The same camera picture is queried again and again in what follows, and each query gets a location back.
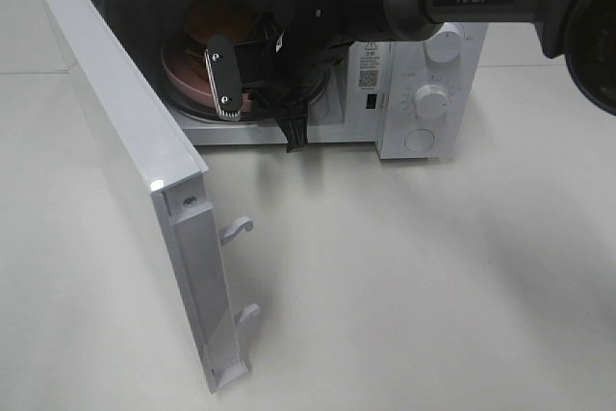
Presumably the burger with sesame-free bun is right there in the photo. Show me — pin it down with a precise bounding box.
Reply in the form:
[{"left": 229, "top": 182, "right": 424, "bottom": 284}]
[{"left": 182, "top": 0, "right": 257, "bottom": 62}]

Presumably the white warning label sticker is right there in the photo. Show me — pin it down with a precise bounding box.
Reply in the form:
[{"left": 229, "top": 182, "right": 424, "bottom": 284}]
[{"left": 356, "top": 42, "right": 382, "bottom": 91}]

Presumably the round white door button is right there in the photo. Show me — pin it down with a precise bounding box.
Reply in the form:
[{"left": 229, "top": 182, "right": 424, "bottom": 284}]
[{"left": 404, "top": 129, "right": 435, "bottom": 153}]

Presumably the lower white timer knob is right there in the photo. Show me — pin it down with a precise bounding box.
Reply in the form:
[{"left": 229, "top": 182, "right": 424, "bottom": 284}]
[{"left": 413, "top": 84, "right": 449, "bottom": 120}]

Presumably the white microwave oven body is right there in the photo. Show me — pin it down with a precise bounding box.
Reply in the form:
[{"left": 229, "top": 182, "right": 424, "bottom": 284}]
[{"left": 92, "top": 0, "right": 487, "bottom": 159}]

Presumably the pink round plate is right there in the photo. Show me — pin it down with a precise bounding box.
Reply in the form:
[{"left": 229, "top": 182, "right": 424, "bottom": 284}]
[{"left": 160, "top": 30, "right": 256, "bottom": 114}]

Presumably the upper white power knob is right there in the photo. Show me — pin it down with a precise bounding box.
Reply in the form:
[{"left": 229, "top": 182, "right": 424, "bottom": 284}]
[{"left": 423, "top": 23, "right": 463, "bottom": 64}]

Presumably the glass microwave turntable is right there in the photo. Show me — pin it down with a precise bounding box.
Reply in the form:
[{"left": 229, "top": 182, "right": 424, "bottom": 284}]
[{"left": 160, "top": 52, "right": 331, "bottom": 124}]

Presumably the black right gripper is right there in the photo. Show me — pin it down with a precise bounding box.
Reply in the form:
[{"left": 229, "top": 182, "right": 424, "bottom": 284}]
[{"left": 234, "top": 0, "right": 386, "bottom": 154}]

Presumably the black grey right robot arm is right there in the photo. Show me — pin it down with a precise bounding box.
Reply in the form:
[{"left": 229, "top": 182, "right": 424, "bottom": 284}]
[{"left": 235, "top": 0, "right": 615, "bottom": 151}]

